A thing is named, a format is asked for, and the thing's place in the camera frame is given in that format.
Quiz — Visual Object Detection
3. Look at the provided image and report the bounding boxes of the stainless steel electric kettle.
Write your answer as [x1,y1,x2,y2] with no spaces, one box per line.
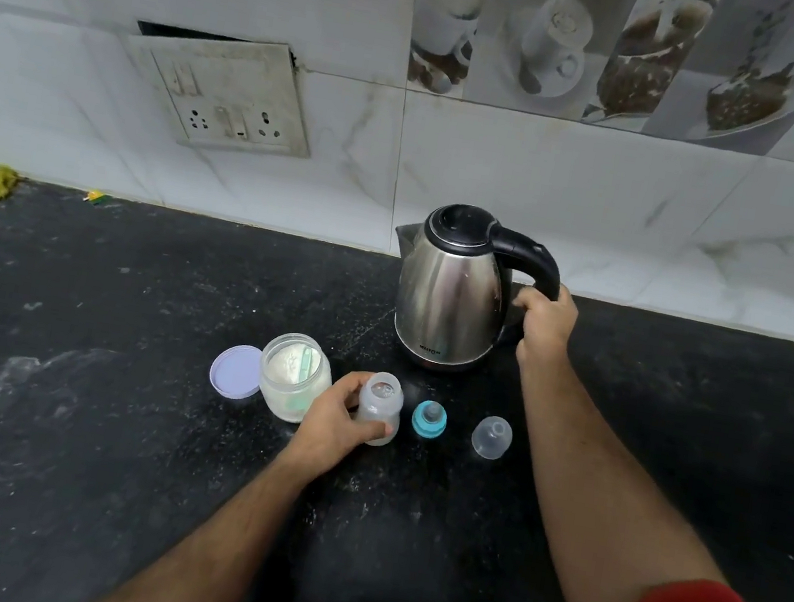
[374,194,572,388]

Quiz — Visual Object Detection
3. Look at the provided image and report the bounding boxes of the person's right hand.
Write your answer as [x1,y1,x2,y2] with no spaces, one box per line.
[503,278,583,375]

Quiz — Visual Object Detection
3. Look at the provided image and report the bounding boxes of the glass jar of white powder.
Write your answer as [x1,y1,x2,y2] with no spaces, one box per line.
[251,328,339,429]

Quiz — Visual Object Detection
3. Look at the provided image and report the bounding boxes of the person's left forearm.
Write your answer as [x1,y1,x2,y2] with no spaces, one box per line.
[85,417,313,602]

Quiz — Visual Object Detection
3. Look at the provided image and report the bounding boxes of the clear bottle cap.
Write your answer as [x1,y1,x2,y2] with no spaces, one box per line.
[468,413,516,463]

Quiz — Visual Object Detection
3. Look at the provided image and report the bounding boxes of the lavender jar lid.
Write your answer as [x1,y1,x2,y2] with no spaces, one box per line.
[205,340,267,404]

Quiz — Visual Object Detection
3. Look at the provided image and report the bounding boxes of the white wall switch socket plate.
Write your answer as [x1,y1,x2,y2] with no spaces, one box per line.
[110,19,327,166]

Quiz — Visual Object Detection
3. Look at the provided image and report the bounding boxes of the person's left hand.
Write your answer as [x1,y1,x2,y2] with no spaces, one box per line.
[283,361,403,481]

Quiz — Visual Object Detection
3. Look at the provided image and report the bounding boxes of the green scoop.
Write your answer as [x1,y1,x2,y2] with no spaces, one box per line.
[289,343,324,394]

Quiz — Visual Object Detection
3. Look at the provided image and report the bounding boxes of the clear baby bottle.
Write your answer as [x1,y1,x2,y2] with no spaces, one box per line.
[351,369,408,450]

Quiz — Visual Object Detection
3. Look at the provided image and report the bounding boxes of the person's right forearm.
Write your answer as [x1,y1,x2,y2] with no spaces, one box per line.
[481,348,760,602]

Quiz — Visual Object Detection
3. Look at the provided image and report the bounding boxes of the teal bottle nipple ring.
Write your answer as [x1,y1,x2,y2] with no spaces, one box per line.
[409,398,451,442]

